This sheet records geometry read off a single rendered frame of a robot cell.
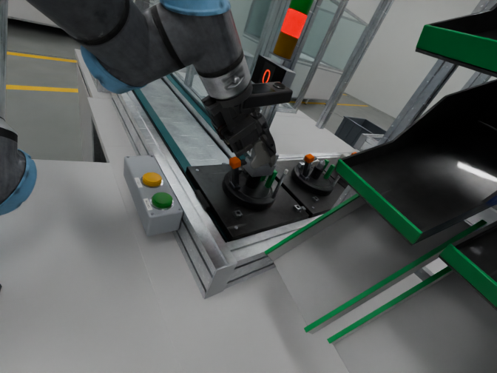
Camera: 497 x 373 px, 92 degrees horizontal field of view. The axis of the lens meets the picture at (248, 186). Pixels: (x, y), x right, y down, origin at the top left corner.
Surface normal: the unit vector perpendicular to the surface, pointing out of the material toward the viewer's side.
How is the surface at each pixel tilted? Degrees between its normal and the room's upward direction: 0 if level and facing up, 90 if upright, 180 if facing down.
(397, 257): 45
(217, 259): 0
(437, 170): 25
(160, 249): 0
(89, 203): 0
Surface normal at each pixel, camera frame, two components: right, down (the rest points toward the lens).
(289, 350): 0.33, -0.77
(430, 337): -0.38, -0.54
